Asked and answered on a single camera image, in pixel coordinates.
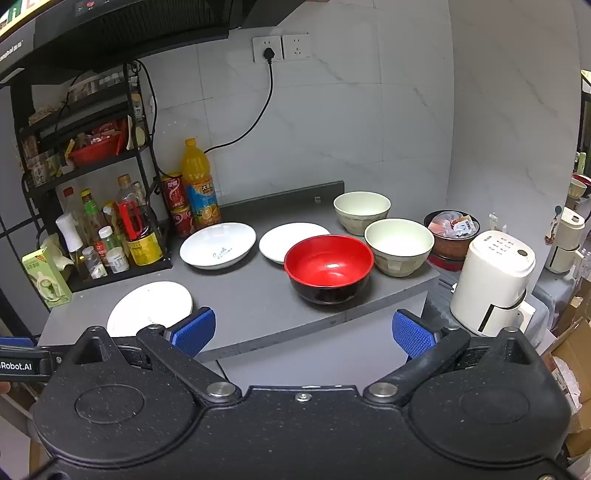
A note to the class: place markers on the white crumpled cloth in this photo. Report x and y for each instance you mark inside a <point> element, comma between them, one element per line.
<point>57,251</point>

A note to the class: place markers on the white tall jug appliance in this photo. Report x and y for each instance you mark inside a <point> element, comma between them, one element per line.
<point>565,240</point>

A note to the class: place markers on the brown pot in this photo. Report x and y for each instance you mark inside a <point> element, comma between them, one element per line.
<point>450,249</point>

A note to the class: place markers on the black range hood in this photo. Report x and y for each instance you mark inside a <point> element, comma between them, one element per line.
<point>115,23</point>

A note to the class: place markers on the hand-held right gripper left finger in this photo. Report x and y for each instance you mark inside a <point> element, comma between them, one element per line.
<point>195,330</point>

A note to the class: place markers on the white pill bottle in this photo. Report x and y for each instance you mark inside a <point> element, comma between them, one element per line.
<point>118,259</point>

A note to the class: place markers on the small clear glass jar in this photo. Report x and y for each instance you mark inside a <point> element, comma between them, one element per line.
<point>94,265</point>

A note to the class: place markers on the red plastic basket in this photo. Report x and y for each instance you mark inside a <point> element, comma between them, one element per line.
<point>94,152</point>

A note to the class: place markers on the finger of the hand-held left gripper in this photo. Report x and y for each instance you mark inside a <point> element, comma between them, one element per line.
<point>16,341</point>

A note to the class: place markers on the orange juice bottle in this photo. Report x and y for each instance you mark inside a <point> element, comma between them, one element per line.
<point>198,184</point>

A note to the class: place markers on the cardboard boxes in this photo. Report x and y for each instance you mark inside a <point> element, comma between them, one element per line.
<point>572,360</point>

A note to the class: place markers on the white deep plate blue script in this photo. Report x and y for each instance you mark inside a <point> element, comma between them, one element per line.
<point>217,247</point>

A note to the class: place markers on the white wall socket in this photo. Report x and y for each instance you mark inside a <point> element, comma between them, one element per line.
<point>266,44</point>
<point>296,46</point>

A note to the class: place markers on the white kitchen appliance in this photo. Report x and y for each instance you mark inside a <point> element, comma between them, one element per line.
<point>494,277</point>

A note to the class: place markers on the black metal rack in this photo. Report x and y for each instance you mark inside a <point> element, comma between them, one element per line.
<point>134,272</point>

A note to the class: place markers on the yellow cap green label bottle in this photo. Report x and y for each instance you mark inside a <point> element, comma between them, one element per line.
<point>94,214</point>

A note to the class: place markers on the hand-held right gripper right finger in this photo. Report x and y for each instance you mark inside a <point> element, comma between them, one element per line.
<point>410,330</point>

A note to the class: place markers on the green cardboard box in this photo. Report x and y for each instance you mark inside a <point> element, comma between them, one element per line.
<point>44,277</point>

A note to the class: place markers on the red and black bowl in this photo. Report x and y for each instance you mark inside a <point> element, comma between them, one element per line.
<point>328,263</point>

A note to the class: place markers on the green jar white lid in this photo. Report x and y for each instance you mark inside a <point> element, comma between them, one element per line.
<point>108,235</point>

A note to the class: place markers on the beige ceramic bowl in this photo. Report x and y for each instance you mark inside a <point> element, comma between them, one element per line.
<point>362,210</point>
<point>399,244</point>

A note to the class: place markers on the pile of sachets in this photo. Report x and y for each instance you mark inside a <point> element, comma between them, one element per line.
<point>455,226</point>

